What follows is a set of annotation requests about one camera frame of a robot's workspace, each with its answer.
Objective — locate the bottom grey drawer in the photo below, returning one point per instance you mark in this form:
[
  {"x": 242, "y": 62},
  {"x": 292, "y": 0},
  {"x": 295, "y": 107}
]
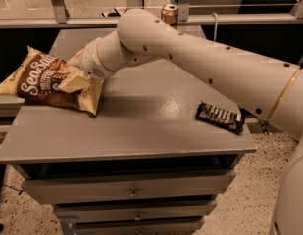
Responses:
[{"x": 143, "y": 227}]

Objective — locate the middle grey drawer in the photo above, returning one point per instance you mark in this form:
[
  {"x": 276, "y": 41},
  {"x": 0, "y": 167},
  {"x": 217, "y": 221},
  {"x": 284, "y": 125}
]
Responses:
[{"x": 135, "y": 211}]

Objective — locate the grey drawer cabinet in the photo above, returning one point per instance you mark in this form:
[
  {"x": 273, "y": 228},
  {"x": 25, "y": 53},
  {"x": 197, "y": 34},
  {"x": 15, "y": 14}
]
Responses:
[{"x": 145, "y": 124}]

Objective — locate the metal railing frame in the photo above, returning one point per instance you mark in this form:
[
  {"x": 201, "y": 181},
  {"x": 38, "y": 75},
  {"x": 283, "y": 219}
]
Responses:
[{"x": 95, "y": 13}]

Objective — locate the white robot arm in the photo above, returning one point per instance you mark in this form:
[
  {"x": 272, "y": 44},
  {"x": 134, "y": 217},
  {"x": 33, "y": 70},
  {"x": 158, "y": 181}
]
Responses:
[{"x": 270, "y": 89}]

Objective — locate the orange soda can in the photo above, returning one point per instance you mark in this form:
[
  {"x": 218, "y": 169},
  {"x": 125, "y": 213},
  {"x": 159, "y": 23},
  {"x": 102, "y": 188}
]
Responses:
[{"x": 169, "y": 14}]

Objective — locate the black candy bar wrapper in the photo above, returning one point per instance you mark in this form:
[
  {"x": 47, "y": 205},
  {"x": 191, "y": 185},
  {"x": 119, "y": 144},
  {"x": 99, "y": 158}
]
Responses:
[{"x": 220, "y": 117}]

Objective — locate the grey drawer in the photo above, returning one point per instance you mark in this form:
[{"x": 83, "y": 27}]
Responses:
[
  {"x": 135, "y": 211},
  {"x": 129, "y": 187},
  {"x": 143, "y": 227}
]

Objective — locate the brown sea salt chip bag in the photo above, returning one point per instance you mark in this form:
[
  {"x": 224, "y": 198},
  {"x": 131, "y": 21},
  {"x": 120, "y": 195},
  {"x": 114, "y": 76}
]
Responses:
[{"x": 37, "y": 80}]

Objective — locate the top grey drawer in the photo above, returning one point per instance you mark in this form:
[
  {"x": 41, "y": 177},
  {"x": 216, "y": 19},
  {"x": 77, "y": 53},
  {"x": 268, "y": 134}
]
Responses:
[{"x": 129, "y": 187}]

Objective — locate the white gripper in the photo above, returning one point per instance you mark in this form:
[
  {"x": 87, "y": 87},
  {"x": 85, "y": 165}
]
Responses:
[{"x": 90, "y": 62}]

